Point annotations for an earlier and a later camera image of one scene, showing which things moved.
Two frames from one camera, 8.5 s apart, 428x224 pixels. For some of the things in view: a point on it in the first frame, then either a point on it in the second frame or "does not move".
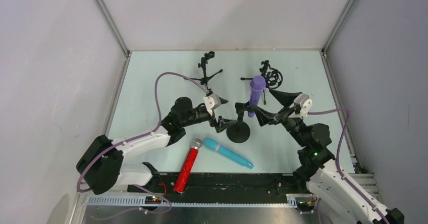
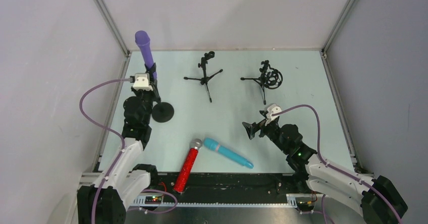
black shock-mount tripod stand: x=273 y=78 does not move
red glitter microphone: x=188 y=165 does not move
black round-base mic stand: x=239 y=131 → x=162 y=112
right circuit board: x=308 y=205 does not move
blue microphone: x=213 y=144 does not move
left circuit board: x=152 y=200 does not move
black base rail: x=210 y=188 does not move
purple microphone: x=257 y=85 → x=143 y=40
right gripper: x=284 y=112 → x=259 y=128
